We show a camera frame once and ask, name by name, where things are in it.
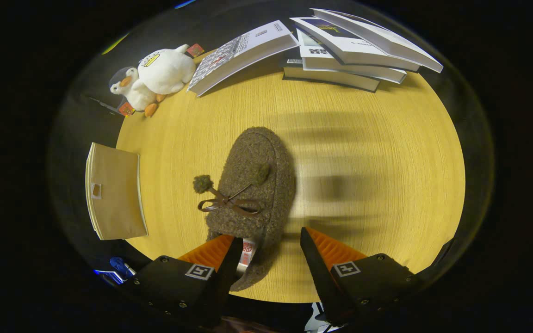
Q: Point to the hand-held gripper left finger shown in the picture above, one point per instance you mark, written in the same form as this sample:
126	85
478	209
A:
222	282

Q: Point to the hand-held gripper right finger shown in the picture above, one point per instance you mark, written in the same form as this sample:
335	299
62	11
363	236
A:
319	273

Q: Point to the cream fabric storage box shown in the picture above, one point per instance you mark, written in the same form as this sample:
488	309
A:
114	208

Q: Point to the brown fuzzy shoe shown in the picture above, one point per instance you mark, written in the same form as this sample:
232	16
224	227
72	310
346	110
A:
257	152

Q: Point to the blue printed poster sheet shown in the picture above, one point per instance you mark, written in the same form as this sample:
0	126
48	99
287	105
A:
109	276

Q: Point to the dark grey cover book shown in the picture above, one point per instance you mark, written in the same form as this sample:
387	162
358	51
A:
326	77

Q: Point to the white paperback book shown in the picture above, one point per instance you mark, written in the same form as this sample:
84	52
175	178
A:
340	67

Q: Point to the grey penguin plush toy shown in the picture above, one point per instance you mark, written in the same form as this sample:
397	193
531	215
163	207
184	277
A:
132	90

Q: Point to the white duck plush toy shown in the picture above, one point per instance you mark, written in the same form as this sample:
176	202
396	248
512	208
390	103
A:
167	69

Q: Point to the grey patterned cover book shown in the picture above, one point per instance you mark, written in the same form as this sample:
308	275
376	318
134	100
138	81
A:
243	51

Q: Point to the white book blue picture cover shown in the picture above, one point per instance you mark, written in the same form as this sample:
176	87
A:
336	34

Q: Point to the white book dark photo cover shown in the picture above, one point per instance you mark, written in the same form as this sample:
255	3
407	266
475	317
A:
387	39

